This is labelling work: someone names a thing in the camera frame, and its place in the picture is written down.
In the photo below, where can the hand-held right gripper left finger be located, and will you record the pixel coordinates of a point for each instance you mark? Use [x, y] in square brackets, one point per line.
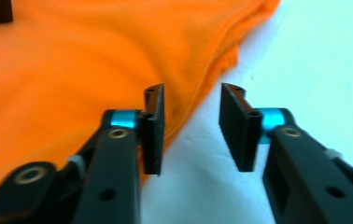
[152, 140]

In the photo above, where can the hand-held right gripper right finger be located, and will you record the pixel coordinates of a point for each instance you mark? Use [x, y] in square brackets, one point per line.
[237, 137]

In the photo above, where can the orange polo shirt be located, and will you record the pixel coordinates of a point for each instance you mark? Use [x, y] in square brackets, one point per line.
[72, 77]

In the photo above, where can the white foam mat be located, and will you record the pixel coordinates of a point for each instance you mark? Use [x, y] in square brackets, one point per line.
[305, 62]

